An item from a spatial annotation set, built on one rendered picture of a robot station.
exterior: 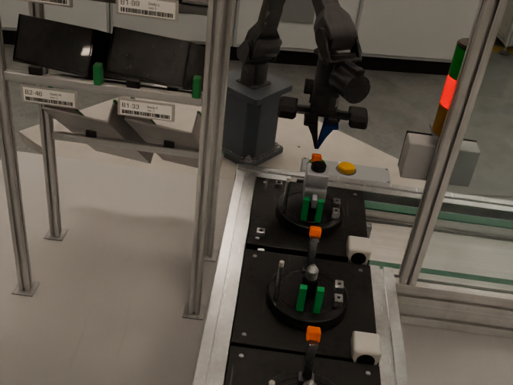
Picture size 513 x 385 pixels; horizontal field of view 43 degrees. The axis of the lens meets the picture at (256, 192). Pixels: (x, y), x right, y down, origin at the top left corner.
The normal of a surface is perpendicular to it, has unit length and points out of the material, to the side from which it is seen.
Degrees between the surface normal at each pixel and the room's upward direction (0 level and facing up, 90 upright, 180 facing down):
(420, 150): 90
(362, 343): 0
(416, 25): 90
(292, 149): 0
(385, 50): 90
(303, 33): 90
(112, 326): 0
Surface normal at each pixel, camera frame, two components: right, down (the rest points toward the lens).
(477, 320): -0.08, 0.55
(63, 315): 0.11, -0.82
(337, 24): 0.30, -0.45
